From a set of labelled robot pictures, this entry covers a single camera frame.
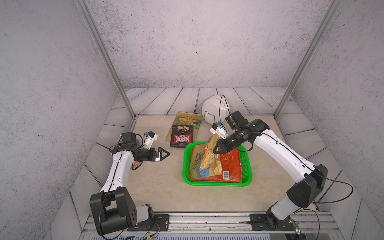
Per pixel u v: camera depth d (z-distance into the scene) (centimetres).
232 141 63
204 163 72
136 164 66
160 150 73
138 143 71
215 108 104
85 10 71
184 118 118
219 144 64
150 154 70
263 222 72
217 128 68
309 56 87
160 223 73
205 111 108
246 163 84
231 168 82
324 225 73
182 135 108
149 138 74
